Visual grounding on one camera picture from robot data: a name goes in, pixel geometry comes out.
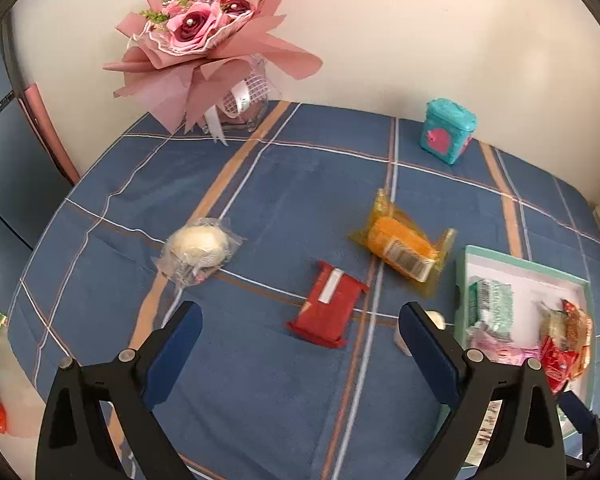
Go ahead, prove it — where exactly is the green speckled snack packet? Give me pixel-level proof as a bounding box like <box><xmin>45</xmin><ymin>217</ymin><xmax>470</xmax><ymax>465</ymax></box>
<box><xmin>467</xmin><ymin>276</ymin><xmax>516</xmax><ymax>341</ymax></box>

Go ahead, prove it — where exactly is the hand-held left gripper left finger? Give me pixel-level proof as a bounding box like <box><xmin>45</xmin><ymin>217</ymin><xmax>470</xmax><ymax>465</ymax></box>
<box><xmin>36</xmin><ymin>301</ymin><xmax>203</xmax><ymax>480</ymax></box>

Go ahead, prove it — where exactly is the teal box with pink labels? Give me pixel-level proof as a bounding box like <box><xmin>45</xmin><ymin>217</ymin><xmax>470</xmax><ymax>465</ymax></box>
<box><xmin>420</xmin><ymin>99</ymin><xmax>478</xmax><ymax>166</ymax></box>

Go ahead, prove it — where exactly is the yellow translucent snack packet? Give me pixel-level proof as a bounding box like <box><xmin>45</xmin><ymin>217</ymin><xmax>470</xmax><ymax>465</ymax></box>
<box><xmin>349</xmin><ymin>189</ymin><xmax>457</xmax><ymax>298</ymax></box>

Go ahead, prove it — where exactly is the small red snack packet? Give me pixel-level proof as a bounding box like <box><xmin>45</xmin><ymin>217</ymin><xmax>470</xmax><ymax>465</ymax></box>
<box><xmin>537</xmin><ymin>335</ymin><xmax>581</xmax><ymax>394</ymax></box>

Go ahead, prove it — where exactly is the grey cabinet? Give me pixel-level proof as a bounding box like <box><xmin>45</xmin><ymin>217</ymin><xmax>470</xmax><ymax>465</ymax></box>
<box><xmin>0</xmin><ymin>25</ymin><xmax>76</xmax><ymax>281</ymax></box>

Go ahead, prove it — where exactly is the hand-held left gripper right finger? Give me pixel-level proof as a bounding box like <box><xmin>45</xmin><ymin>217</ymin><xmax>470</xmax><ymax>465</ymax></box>
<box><xmin>399</xmin><ymin>302</ymin><xmax>566</xmax><ymax>480</ymax></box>

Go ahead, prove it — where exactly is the orange and white snack packet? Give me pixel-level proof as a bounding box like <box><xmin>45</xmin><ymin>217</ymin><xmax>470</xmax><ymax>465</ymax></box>
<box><xmin>540</xmin><ymin>300</ymin><xmax>594</xmax><ymax>377</ymax></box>

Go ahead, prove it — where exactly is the white bun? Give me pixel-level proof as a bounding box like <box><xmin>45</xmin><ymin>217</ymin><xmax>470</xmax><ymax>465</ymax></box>
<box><xmin>152</xmin><ymin>217</ymin><xmax>244</xmax><ymax>288</ymax></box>

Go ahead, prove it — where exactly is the blue plaid tablecloth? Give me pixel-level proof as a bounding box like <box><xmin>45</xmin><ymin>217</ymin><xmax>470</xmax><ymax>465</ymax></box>
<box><xmin>7</xmin><ymin>101</ymin><xmax>600</xmax><ymax>480</ymax></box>

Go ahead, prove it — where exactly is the pink snack packet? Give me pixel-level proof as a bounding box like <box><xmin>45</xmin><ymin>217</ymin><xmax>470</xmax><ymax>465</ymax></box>
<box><xmin>467</xmin><ymin>327</ymin><xmax>543</xmax><ymax>367</ymax></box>

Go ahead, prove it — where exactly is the pink flower bouquet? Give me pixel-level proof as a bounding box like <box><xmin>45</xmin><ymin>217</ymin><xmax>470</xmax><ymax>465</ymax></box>
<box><xmin>103</xmin><ymin>0</ymin><xmax>324</xmax><ymax>133</ymax></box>

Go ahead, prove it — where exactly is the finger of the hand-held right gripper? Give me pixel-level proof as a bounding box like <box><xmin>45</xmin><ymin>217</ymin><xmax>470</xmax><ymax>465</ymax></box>
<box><xmin>559</xmin><ymin>390</ymin><xmax>600</xmax><ymax>468</ymax></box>

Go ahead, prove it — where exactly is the clear glass vase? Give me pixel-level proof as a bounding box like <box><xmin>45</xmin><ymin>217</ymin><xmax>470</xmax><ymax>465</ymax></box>
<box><xmin>200</xmin><ymin>57</ymin><xmax>272</xmax><ymax>136</ymax></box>

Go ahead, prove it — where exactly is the small round white snack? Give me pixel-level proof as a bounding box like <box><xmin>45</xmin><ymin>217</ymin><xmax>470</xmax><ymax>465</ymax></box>
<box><xmin>394</xmin><ymin>311</ymin><xmax>448</xmax><ymax>357</ymax></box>

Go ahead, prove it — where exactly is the white tray with teal rim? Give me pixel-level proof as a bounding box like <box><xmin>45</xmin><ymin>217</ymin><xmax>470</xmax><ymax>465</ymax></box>
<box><xmin>452</xmin><ymin>245</ymin><xmax>595</xmax><ymax>466</ymax></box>

